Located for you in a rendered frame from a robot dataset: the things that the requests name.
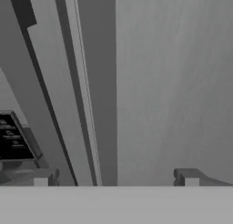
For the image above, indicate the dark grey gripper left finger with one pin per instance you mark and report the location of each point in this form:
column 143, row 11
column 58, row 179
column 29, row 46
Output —
column 45, row 174

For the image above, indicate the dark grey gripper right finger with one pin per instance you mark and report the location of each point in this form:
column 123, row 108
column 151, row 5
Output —
column 189, row 175

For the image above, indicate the plain grey fridge door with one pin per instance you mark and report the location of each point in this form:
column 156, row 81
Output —
column 176, row 82

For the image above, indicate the grey fridge door with dispenser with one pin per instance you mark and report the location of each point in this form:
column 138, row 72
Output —
column 16, row 66

